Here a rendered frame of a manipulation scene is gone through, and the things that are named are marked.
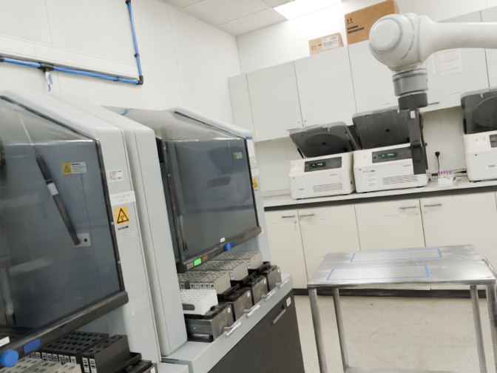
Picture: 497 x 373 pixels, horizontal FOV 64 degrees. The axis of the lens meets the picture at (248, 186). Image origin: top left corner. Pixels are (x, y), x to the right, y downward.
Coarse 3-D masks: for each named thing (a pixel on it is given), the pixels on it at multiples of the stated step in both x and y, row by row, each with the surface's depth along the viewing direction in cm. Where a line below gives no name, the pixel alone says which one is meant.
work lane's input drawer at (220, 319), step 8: (224, 304) 138; (208, 312) 132; (216, 312) 132; (224, 312) 136; (192, 320) 131; (200, 320) 130; (208, 320) 128; (216, 320) 131; (224, 320) 135; (232, 320) 140; (192, 328) 132; (200, 328) 130; (208, 328) 129; (216, 328) 130; (224, 328) 134; (232, 328) 132; (216, 336) 130
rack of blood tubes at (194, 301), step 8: (184, 296) 139; (192, 296) 137; (200, 296) 135; (208, 296) 135; (216, 296) 139; (184, 304) 146; (192, 304) 145; (200, 304) 131; (208, 304) 134; (216, 304) 138; (184, 312) 134; (192, 312) 133; (200, 312) 131
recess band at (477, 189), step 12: (420, 192) 319; (432, 192) 315; (444, 192) 311; (456, 192) 307; (468, 192) 304; (480, 192) 300; (288, 204) 370; (300, 204) 365; (312, 204) 360; (324, 204) 355; (336, 204) 350
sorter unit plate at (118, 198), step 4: (124, 192) 113; (128, 192) 114; (132, 192) 116; (112, 196) 109; (116, 196) 110; (120, 196) 111; (124, 196) 113; (128, 196) 114; (132, 196) 115; (112, 200) 108; (116, 200) 110; (120, 200) 111; (124, 200) 112; (128, 200) 114; (132, 200) 115; (112, 204) 108; (116, 204) 110
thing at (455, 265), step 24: (336, 264) 165; (360, 264) 160; (384, 264) 155; (408, 264) 150; (432, 264) 146; (456, 264) 142; (480, 264) 138; (312, 288) 144; (336, 288) 141; (312, 312) 146; (336, 312) 186; (480, 336) 165; (480, 360) 166
